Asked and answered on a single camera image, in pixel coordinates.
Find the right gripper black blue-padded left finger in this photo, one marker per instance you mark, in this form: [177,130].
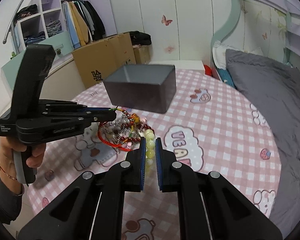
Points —
[91,207]

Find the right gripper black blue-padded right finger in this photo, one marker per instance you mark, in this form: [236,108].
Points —
[210,207]

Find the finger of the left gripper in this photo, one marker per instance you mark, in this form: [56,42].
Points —
[95,109]
[90,116]

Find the red string jewelry pile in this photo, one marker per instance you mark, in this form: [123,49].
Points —
[125,131]

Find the dark grey sleeve forearm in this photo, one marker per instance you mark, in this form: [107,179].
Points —
[10,203]

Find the person's left hand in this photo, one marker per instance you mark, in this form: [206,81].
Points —
[8,172]

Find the large cardboard box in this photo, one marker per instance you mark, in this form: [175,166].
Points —
[99,59]

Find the dark grey storage box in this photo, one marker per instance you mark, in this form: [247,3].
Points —
[146,87]

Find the mint green drawer cabinet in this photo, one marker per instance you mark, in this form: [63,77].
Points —
[42,56]

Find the small cardboard box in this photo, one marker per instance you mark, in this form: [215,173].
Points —
[142,54]

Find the hanging clothes row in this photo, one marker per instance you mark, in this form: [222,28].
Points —
[83,23]

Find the silver metal handrail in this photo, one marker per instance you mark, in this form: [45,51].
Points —
[10,27]

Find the black clothes heap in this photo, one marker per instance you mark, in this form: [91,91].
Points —
[139,38]

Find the purple cubby shelf unit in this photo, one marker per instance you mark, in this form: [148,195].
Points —
[47,23]

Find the white pillow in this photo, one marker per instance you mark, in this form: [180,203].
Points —
[219,50]

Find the grey bed sheet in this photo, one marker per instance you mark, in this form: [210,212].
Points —
[274,89]

